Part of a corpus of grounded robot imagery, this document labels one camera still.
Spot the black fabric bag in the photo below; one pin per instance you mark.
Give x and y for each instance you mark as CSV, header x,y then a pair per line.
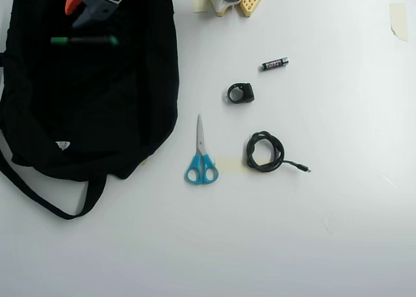
x,y
81,98

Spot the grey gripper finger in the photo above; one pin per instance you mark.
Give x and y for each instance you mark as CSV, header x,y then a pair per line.
x,y
83,17

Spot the long strip of masking tape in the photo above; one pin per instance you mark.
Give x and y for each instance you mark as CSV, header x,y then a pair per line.
x,y
399,20

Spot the green marker with black barrel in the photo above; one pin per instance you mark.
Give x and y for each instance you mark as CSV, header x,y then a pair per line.
x,y
84,40

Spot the black AAA battery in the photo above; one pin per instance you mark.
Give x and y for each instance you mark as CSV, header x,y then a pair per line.
x,y
274,64

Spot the short strip of masking tape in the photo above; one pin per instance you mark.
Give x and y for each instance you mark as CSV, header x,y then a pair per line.
x,y
227,164

